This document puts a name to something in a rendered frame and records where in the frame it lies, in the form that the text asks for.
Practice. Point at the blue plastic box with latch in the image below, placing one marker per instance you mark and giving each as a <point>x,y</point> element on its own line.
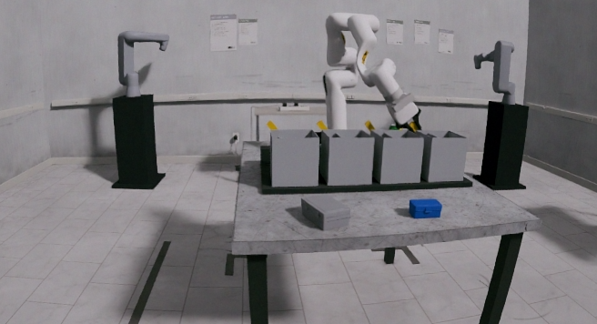
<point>425,208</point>

